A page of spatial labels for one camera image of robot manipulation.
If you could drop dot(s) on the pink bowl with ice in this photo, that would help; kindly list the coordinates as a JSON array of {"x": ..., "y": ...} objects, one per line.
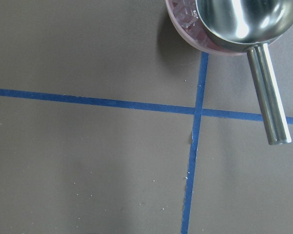
[{"x": 186, "y": 20}]

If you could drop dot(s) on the steel scoop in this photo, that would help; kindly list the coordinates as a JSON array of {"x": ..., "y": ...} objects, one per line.
[{"x": 250, "y": 26}]

